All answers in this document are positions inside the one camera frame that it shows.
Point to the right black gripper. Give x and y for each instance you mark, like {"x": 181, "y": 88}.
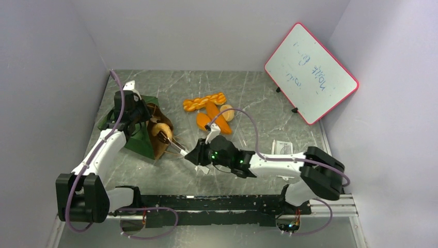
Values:
{"x": 197, "y": 153}

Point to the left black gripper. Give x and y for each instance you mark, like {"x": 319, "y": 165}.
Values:
{"x": 146, "y": 114}

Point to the green paper bag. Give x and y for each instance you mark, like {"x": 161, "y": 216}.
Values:
{"x": 142, "y": 142}

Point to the round pale fake bun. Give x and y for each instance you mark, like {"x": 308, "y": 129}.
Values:
{"x": 227, "y": 112}

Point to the long metal tweezers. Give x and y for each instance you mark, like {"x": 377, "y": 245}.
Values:
{"x": 174, "y": 143}

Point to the braided fake bread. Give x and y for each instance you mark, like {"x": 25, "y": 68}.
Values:
{"x": 191, "y": 105}

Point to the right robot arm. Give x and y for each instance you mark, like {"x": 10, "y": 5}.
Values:
{"x": 317, "y": 173}

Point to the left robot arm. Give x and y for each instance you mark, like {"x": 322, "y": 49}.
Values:
{"x": 81, "y": 195}

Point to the white printed card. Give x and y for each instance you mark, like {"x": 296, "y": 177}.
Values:
{"x": 281, "y": 147}

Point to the red framed whiteboard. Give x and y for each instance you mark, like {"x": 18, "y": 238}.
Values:
{"x": 307, "y": 73}

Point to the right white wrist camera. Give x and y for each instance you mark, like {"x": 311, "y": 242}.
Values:
{"x": 214, "y": 130}

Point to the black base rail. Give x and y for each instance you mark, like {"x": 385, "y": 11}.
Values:
{"x": 162, "y": 210}

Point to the aluminium frame rail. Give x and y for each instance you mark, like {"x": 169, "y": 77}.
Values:
{"x": 335, "y": 227}

